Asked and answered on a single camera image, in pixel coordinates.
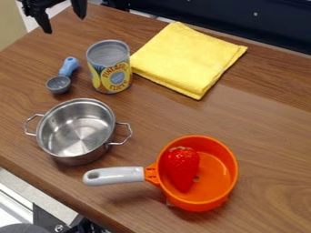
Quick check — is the yellow toy can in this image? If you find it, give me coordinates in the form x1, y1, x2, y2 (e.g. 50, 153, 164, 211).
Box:
85, 39, 134, 95

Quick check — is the red toy strawberry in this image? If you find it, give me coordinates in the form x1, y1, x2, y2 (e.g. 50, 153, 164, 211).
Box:
163, 146, 202, 194

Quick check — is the yellow cloth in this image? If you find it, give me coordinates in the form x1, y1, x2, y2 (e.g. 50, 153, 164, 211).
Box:
128, 21, 249, 101

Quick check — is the silver pot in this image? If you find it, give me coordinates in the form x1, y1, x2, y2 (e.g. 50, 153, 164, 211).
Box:
23, 97, 134, 167

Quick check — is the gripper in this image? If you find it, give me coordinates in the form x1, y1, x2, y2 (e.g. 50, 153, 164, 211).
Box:
18, 0, 89, 35

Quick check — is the orange strainer with grey handle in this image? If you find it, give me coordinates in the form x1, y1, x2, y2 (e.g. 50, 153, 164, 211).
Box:
81, 135, 240, 213

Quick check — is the blue and grey scoop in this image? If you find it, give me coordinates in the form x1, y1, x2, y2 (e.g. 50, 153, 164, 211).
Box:
44, 56, 81, 95

